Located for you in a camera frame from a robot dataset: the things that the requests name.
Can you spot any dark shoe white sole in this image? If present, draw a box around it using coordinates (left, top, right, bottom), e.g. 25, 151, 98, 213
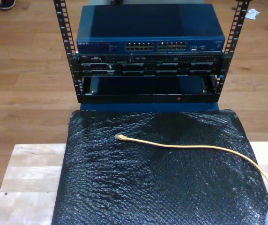
0, 0, 17, 10

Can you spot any yellow network cable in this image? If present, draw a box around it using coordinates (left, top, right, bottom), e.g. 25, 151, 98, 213
114, 134, 268, 200

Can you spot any blue network switch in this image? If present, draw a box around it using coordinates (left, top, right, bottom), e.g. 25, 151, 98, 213
76, 3, 226, 53

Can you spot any black rack server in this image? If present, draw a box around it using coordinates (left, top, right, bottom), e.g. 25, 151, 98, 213
77, 54, 223, 77

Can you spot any black bubble mat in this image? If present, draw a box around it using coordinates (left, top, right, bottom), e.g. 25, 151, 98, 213
51, 108, 268, 225

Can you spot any white crumpled paper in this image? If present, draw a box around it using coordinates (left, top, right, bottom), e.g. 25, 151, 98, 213
245, 8, 261, 21

